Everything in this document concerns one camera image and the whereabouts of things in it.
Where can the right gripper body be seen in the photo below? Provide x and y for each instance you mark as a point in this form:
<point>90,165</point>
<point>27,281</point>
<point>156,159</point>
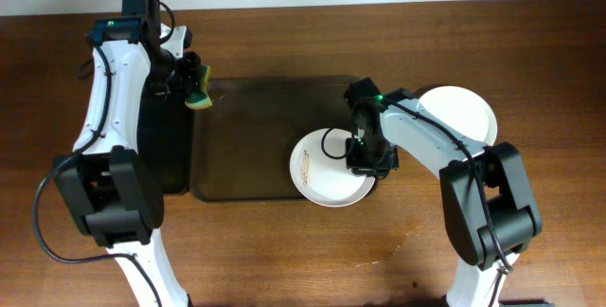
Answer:
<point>371,155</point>

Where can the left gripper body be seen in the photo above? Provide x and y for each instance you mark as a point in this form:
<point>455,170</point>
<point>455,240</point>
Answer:
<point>175,71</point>

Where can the green and yellow sponge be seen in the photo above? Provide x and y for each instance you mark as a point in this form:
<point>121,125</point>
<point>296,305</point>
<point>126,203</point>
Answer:
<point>198,98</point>

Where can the white plate bottom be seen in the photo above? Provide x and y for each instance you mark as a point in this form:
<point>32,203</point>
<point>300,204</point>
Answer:
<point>323,180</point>

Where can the pale grey plate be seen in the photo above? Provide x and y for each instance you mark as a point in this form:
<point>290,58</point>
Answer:
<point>463,110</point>

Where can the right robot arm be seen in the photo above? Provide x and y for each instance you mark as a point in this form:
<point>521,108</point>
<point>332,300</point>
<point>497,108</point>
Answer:
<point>489,208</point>

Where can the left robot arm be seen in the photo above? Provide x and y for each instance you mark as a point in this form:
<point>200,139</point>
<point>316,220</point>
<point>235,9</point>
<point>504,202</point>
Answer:
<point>134,147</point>

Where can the black plastic tray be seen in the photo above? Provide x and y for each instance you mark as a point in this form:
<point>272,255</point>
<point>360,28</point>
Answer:
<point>164,135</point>

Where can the brown serving tray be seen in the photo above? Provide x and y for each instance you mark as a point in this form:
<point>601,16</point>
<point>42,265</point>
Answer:
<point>243,143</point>

